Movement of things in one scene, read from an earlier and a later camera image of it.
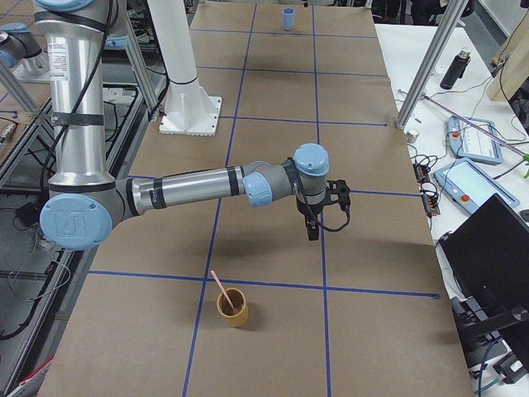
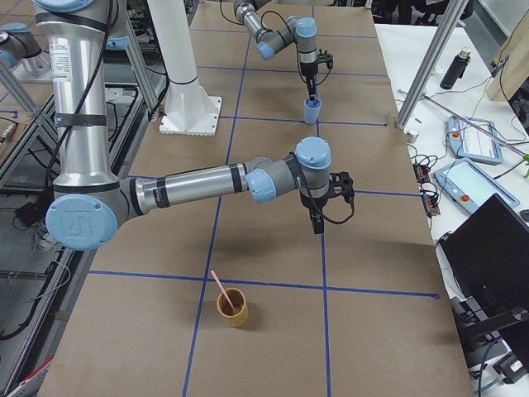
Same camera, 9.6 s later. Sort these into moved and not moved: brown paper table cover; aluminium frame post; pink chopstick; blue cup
Moved: blue cup
Not moved: pink chopstick; aluminium frame post; brown paper table cover
